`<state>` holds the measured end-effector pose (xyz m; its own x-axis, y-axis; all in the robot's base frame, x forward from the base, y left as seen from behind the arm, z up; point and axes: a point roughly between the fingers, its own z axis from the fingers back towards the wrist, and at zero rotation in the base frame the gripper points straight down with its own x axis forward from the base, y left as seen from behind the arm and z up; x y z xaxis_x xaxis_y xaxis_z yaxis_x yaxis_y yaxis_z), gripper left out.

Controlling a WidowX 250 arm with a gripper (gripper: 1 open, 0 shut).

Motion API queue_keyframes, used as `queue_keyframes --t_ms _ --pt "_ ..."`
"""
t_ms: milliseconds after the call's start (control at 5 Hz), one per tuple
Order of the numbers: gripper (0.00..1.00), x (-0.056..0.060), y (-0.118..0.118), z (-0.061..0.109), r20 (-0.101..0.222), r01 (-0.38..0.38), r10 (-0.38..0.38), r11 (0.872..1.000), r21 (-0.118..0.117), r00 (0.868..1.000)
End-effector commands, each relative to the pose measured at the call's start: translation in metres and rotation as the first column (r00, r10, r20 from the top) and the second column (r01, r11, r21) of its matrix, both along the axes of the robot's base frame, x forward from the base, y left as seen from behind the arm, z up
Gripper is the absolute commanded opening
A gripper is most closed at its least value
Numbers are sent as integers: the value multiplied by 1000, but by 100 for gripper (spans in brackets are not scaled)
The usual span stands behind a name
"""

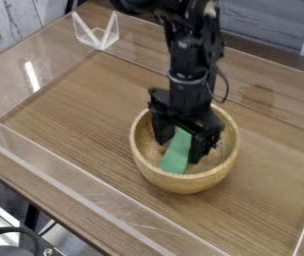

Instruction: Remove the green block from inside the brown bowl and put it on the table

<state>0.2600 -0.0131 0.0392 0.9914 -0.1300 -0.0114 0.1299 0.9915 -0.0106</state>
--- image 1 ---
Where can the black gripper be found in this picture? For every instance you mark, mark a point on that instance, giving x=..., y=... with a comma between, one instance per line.
x=186, y=108

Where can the green rectangular block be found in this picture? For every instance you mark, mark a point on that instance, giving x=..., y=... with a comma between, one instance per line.
x=175, y=158

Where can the brown wooden bowl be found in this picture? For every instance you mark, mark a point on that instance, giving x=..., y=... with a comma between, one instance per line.
x=202, y=175

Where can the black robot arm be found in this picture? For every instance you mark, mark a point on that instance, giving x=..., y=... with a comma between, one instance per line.
x=191, y=23

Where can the clear acrylic tray barrier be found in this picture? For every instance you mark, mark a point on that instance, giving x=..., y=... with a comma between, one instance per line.
x=73, y=87

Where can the black table leg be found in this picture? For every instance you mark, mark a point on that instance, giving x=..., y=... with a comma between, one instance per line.
x=32, y=217

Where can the black metal bracket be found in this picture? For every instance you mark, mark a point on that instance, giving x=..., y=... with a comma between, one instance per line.
x=36, y=244

